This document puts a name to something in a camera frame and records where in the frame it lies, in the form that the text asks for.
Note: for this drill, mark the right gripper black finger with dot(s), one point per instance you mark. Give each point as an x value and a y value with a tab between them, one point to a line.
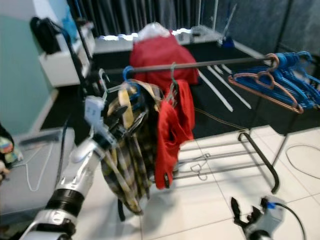
257	215
238	212

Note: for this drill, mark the yellow black plaid shirt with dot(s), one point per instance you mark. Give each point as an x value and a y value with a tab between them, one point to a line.
125	170

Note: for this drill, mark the grey hanger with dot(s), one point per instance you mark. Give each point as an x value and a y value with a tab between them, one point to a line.
173	80

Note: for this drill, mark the copper coloured hanger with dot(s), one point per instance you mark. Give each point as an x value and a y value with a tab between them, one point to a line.
270	97

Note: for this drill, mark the red garment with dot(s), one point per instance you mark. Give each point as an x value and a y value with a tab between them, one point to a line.
172	130

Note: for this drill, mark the white low bed platform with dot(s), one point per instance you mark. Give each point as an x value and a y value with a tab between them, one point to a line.
110	46

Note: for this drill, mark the white shelf unit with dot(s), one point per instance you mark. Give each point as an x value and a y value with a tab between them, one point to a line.
60	67

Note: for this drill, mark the grey plastic storage box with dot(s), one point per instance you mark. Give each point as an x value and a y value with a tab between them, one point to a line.
30	195

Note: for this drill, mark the clear plastic bag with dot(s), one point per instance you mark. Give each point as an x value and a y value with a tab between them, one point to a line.
154	31

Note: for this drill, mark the long white slat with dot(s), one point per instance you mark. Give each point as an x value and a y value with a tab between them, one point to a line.
229	87
215	91

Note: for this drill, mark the blue bag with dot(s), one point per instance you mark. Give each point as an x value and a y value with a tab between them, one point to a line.
70	25

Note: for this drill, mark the black curtain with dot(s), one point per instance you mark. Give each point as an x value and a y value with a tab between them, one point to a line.
130	15

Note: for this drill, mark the black backpack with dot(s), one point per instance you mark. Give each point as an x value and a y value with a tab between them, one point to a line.
46	35

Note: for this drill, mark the black metal clothes rack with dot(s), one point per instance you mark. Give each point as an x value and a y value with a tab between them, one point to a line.
220	62

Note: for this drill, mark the short white slat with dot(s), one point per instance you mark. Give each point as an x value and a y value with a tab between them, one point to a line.
225	69

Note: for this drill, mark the blue cleaning tool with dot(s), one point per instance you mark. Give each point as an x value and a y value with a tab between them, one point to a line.
227	42

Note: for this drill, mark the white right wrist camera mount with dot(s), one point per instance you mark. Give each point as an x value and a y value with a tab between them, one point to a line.
274	220

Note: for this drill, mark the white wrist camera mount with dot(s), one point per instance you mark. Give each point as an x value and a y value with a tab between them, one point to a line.
274	220
94	111

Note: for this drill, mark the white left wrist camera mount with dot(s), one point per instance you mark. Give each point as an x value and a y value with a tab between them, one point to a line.
94	111

